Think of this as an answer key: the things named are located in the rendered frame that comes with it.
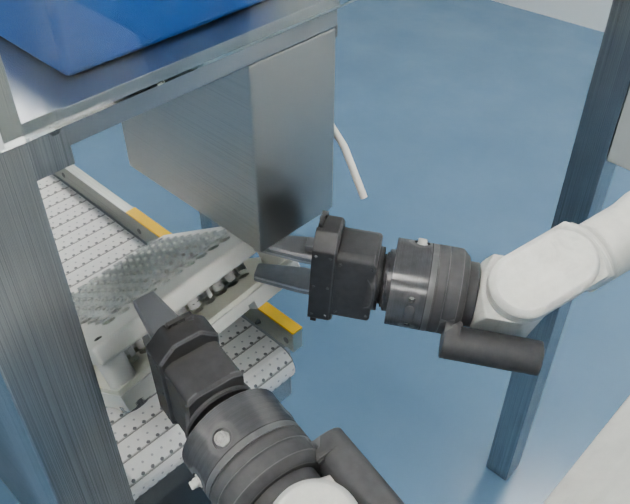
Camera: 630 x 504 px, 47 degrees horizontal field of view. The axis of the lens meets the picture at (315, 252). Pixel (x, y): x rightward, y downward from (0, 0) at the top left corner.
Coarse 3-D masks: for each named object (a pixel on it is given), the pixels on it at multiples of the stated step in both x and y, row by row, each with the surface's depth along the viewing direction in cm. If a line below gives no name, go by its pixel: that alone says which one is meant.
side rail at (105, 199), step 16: (64, 176) 115; (80, 176) 112; (80, 192) 114; (96, 192) 109; (112, 192) 109; (112, 208) 108; (128, 208) 106; (128, 224) 106; (144, 240) 105; (272, 320) 89; (272, 336) 91; (288, 336) 88
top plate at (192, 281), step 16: (240, 240) 76; (208, 256) 76; (224, 256) 74; (240, 256) 76; (192, 272) 73; (208, 272) 73; (224, 272) 74; (160, 288) 73; (176, 288) 71; (192, 288) 72; (128, 304) 73; (176, 304) 70; (128, 320) 68; (96, 336) 68; (112, 336) 66; (128, 336) 67; (96, 352) 65; (112, 352) 66
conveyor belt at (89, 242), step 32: (64, 192) 115; (64, 224) 109; (96, 224) 109; (64, 256) 103; (96, 256) 103; (256, 352) 90; (256, 384) 87; (128, 416) 83; (160, 416) 83; (128, 448) 79; (160, 448) 80; (128, 480) 77; (160, 480) 80
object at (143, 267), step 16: (192, 240) 82; (144, 256) 86; (160, 256) 82; (176, 256) 78; (192, 256) 78; (112, 272) 85; (128, 272) 82; (144, 272) 79; (96, 288) 81; (112, 288) 78; (128, 288) 75; (80, 304) 78; (96, 304) 75; (112, 304) 72
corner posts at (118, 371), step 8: (264, 256) 79; (272, 256) 79; (112, 360) 66; (120, 360) 67; (128, 360) 68; (104, 368) 66; (112, 368) 66; (120, 368) 67; (128, 368) 67; (104, 376) 67; (112, 376) 66; (120, 376) 67; (128, 376) 67; (112, 384) 67; (120, 384) 67
